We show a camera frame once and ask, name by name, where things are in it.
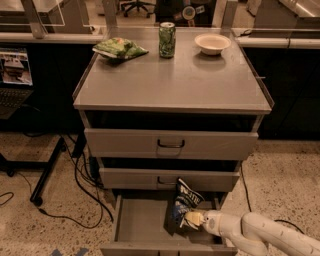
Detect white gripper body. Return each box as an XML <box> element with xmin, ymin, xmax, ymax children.
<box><xmin>202</xmin><ymin>210</ymin><xmax>230</xmax><ymax>236</ymax></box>

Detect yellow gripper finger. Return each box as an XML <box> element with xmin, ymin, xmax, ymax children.
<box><xmin>184</xmin><ymin>211</ymin><xmax>204</xmax><ymax>228</ymax></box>

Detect blue chip bag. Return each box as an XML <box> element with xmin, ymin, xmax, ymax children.
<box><xmin>172</xmin><ymin>178</ymin><xmax>204</xmax><ymax>229</ymax></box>

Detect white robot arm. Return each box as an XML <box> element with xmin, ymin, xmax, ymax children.
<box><xmin>183</xmin><ymin>210</ymin><xmax>320</xmax><ymax>256</ymax></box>

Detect bottom grey drawer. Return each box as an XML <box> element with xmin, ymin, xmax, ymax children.
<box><xmin>101</xmin><ymin>191</ymin><xmax>237</xmax><ymax>256</ymax></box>

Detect grey drawer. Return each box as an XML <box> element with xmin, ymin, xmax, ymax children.
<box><xmin>84</xmin><ymin>128</ymin><xmax>258</xmax><ymax>160</ymax></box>
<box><xmin>101</xmin><ymin>191</ymin><xmax>237</xmax><ymax>256</ymax></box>
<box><xmin>99</xmin><ymin>168</ymin><xmax>239</xmax><ymax>192</ymax></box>

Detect middle grey drawer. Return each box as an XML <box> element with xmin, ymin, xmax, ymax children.
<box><xmin>99</xmin><ymin>168</ymin><xmax>239</xmax><ymax>192</ymax></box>

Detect grey metal drawer cabinet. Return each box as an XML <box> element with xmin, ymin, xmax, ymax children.
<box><xmin>72</xmin><ymin>26</ymin><xmax>275</xmax><ymax>256</ymax></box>

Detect top grey drawer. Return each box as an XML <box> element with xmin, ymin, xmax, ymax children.
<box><xmin>84</xmin><ymin>128</ymin><xmax>258</xmax><ymax>160</ymax></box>

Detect green chip bag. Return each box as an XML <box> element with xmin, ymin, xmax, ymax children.
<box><xmin>92</xmin><ymin>37</ymin><xmax>148</xmax><ymax>60</ymax></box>

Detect white bowl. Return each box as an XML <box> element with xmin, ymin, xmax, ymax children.
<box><xmin>195</xmin><ymin>33</ymin><xmax>231</xmax><ymax>56</ymax></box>

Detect green soda can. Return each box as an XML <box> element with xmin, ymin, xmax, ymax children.
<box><xmin>159</xmin><ymin>22</ymin><xmax>176</xmax><ymax>58</ymax></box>

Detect black laptop stand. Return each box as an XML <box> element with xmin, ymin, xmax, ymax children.
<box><xmin>0</xmin><ymin>138</ymin><xmax>66</xmax><ymax>207</ymax></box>

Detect open laptop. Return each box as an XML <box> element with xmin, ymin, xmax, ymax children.
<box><xmin>0</xmin><ymin>47</ymin><xmax>34</xmax><ymax>120</ymax></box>

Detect black office chair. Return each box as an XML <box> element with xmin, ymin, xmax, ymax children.
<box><xmin>120</xmin><ymin>0</ymin><xmax>154</xmax><ymax>18</ymax></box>

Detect black cable right floor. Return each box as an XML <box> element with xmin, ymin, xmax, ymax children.
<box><xmin>239</xmin><ymin>163</ymin><xmax>306</xmax><ymax>236</ymax></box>

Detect black cable floor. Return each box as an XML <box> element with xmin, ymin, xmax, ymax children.
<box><xmin>37</xmin><ymin>133</ymin><xmax>115</xmax><ymax>230</ymax></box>
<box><xmin>239</xmin><ymin>163</ymin><xmax>306</xmax><ymax>236</ymax></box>

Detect black cable left floor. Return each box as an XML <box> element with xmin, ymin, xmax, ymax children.
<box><xmin>37</xmin><ymin>133</ymin><xmax>115</xmax><ymax>230</ymax></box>

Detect short black cable far left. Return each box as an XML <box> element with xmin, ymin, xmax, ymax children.
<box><xmin>0</xmin><ymin>191</ymin><xmax>15</xmax><ymax>207</ymax></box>

